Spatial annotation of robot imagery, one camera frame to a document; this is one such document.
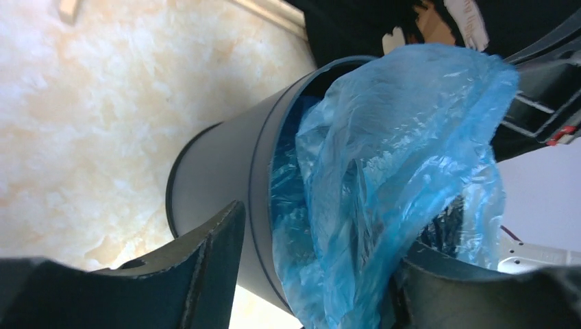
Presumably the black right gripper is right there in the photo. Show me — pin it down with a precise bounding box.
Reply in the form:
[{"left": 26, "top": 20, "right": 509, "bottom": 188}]
[{"left": 491, "top": 10, "right": 580, "bottom": 162}]

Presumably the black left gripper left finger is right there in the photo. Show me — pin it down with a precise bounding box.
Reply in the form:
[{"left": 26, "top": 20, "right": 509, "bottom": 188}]
[{"left": 1, "top": 202, "right": 245, "bottom": 328}]

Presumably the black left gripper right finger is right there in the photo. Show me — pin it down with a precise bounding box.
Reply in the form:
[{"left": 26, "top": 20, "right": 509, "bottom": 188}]
[{"left": 390, "top": 242, "right": 580, "bottom": 328}]

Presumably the black trash bin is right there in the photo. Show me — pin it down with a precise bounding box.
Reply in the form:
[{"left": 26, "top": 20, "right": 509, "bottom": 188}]
[{"left": 165, "top": 56, "right": 370, "bottom": 311}]

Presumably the blue plastic trash bag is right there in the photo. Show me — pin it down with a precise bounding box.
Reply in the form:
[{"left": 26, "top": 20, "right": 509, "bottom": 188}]
[{"left": 271, "top": 44, "right": 519, "bottom": 328}]

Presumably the black cloth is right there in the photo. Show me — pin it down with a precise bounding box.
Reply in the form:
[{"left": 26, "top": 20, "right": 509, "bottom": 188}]
[{"left": 290, "top": 1, "right": 580, "bottom": 68}]

